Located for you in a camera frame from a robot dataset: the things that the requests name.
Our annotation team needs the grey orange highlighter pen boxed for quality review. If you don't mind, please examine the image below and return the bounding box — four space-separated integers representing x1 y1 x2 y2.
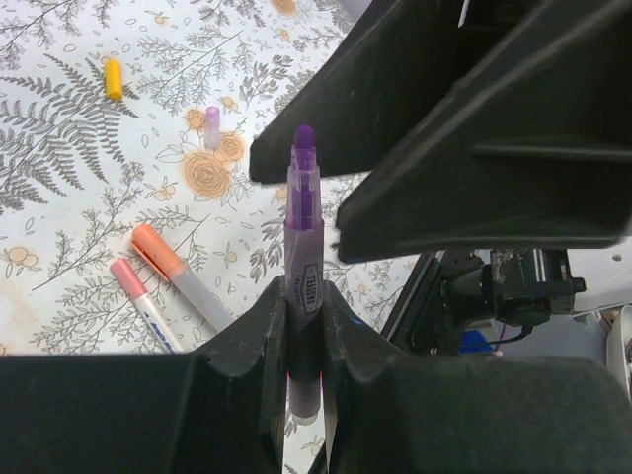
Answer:
171 268 233 333

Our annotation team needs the purple pen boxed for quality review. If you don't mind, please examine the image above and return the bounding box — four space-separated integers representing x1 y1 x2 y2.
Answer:
284 124 324 426

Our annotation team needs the floral tablecloth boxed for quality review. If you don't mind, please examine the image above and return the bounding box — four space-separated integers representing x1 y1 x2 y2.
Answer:
0 0 426 474

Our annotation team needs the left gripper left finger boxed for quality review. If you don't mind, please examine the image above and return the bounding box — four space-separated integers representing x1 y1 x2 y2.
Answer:
1 277 286 473

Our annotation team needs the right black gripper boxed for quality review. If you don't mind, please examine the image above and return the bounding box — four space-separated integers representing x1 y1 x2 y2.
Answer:
337 1 631 356

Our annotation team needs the pink pen cap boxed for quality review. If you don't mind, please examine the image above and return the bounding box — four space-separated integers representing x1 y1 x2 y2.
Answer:
110 259 147 301

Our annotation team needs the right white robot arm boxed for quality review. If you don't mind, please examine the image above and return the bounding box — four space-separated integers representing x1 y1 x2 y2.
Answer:
250 1 631 355

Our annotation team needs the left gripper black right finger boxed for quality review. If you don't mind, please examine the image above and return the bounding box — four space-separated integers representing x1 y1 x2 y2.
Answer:
322 283 631 473

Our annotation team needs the orange pen cap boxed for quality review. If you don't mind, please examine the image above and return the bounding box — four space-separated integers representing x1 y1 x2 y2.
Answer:
131 223 187 285

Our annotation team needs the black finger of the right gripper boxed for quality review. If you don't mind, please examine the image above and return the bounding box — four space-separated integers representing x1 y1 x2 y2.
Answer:
250 1 536 184

